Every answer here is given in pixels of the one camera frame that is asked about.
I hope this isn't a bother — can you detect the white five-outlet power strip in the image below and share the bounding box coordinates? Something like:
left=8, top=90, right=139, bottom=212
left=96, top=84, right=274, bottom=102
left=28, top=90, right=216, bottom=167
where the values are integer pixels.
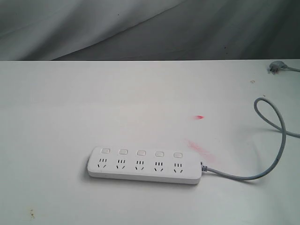
left=87, top=146, right=202, bottom=185

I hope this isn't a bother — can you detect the grey backdrop cloth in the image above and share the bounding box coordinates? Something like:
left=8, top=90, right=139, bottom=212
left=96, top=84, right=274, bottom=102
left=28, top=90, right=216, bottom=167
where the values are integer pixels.
left=0, top=0, right=300, bottom=60

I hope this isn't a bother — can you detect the grey power cable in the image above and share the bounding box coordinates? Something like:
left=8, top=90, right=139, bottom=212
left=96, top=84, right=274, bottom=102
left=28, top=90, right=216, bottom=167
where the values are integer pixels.
left=199, top=97, right=300, bottom=181

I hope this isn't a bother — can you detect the grey wall plug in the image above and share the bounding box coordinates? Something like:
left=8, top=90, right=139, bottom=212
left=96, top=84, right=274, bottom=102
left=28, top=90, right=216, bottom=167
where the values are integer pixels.
left=268, top=60, right=300, bottom=74

